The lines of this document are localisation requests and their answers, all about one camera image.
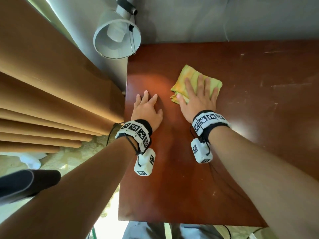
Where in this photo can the person's right hand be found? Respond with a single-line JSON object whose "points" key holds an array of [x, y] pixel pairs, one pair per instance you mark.
{"points": [[198, 105]]}

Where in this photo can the person's left hand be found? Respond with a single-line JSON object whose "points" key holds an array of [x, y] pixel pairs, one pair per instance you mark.
{"points": [[145, 113]]}

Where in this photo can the yellow cleaning cloth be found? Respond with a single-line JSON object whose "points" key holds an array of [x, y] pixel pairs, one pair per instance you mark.
{"points": [[185, 79]]}

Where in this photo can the person's right forearm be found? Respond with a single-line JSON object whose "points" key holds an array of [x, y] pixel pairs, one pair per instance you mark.
{"points": [[264, 184]]}

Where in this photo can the person's left forearm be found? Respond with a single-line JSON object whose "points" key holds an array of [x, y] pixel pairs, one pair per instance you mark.
{"points": [[67, 196]]}

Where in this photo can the red-brown wooden table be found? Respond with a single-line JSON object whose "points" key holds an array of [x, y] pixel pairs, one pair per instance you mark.
{"points": [[249, 109]]}

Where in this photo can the white cone lamp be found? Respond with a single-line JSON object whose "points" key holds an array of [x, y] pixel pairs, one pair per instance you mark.
{"points": [[114, 34]]}

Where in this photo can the tan curtain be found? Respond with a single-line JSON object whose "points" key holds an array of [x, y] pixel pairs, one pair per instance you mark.
{"points": [[49, 97]]}

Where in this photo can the light grey trousers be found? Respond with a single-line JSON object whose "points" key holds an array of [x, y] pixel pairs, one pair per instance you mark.
{"points": [[154, 231]]}

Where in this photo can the white sheer curtain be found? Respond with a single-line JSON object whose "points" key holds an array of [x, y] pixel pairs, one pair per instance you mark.
{"points": [[32, 159]]}

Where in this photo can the black grey sleeve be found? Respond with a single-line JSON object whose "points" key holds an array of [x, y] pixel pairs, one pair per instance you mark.
{"points": [[30, 182]]}

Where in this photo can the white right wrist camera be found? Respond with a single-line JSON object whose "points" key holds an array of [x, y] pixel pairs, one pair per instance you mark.
{"points": [[200, 151]]}

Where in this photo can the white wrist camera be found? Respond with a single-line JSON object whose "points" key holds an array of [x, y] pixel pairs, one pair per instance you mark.
{"points": [[200, 151], [144, 164]]}

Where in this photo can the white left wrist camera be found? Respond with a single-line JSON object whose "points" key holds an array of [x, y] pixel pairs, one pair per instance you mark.
{"points": [[144, 164]]}

